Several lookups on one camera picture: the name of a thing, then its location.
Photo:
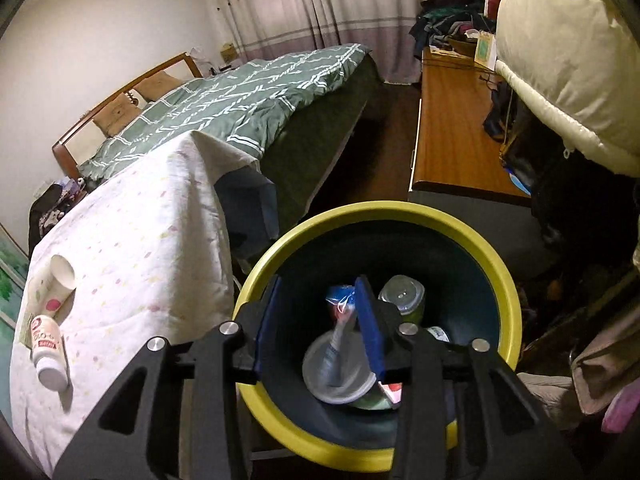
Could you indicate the brown pillow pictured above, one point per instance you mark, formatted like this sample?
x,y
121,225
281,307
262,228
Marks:
x,y
116,115
154,87

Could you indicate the green white lidded cup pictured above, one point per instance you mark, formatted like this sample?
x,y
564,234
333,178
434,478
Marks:
x,y
407,295

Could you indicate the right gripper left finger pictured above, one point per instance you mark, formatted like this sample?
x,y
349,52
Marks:
x,y
133,431

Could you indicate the wooden bed headboard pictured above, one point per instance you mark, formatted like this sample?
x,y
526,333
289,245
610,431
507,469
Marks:
x,y
84,138

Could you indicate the green plaid bed quilt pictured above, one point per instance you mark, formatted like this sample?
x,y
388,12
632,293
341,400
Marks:
x,y
247,107

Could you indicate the pink white curtain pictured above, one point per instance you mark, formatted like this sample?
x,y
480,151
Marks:
x,y
270,28

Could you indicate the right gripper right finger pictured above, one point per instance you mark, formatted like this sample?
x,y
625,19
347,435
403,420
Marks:
x,y
464,414

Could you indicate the cream puffer jacket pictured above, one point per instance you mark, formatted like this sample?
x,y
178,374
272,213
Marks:
x,y
575,64

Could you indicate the white dotted table cloth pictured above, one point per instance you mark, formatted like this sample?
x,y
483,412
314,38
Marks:
x,y
151,255

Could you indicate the right brown pillow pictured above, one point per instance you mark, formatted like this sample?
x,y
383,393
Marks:
x,y
154,87

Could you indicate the black bin yellow rim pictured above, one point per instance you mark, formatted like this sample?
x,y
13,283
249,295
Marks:
x,y
469,294

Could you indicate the left brown pillow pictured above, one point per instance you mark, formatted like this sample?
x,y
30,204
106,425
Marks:
x,y
116,115

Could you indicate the yellow box on nightstand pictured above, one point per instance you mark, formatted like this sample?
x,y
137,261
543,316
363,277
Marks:
x,y
228,53

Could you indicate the wooden desk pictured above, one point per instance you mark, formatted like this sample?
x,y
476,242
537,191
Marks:
x,y
453,154

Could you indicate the white pill bottle red label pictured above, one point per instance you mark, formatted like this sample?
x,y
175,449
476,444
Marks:
x,y
48,354

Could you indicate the pile of clothes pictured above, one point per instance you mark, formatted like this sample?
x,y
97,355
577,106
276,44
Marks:
x,y
439,19

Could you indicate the white round tub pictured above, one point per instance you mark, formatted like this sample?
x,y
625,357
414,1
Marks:
x,y
338,376

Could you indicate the black bag on cabinet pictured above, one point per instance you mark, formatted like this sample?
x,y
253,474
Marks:
x,y
49,209

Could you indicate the paper cup with dots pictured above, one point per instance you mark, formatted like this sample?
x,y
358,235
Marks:
x,y
50,287

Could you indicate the blue snack wrapper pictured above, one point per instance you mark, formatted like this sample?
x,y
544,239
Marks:
x,y
341,298

